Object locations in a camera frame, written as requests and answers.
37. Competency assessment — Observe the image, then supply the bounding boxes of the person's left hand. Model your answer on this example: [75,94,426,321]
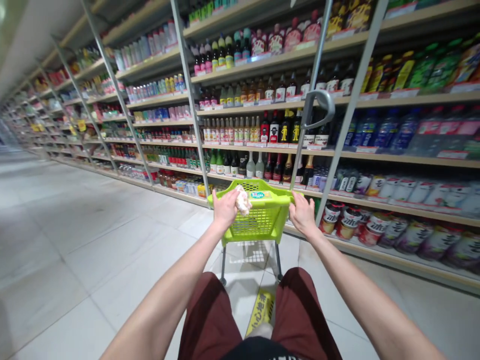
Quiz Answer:
[211,188,240,232]

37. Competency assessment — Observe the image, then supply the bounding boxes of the person's right hand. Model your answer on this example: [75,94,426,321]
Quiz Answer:
[289,191,318,236]

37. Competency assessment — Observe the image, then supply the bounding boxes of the green wheeled shopping basket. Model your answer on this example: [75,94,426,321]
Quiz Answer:
[206,89,336,287]

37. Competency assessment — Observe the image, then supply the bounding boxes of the store shelving with bottles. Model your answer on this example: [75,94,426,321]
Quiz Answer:
[0,0,480,297]

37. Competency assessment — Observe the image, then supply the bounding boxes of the person's legs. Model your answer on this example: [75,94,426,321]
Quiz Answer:
[179,266,343,360]

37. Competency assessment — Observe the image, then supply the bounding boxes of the yellow floor sticker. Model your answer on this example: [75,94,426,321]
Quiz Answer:
[245,288,277,338]

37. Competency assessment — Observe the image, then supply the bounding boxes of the person's body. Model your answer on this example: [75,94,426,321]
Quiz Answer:
[220,335,302,360]

